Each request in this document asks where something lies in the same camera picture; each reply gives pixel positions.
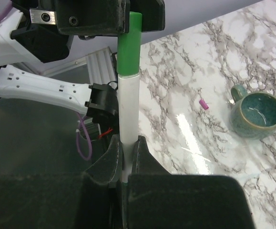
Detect white pen green tip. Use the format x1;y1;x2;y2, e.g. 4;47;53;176
118;73;140;183

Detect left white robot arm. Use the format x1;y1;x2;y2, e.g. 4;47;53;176
0;0;165;129

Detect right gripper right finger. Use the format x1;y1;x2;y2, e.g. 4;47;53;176
126;136;255;229

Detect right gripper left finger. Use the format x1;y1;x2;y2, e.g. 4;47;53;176
0;135;123;229

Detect green ceramic mug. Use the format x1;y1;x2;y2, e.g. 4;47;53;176
229;84;276;139

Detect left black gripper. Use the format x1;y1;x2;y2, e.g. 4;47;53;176
10;0;130;63

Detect green pen cap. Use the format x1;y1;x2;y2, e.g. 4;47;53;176
117;11;143;78

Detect aluminium frame rail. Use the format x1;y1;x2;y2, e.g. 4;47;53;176
42;47;117;89

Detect pink pen cap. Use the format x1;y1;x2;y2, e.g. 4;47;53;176
199;99;209;110

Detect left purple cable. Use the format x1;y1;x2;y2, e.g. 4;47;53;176
0;0;93;161

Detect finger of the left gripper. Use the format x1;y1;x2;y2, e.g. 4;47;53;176
140;0;165;32

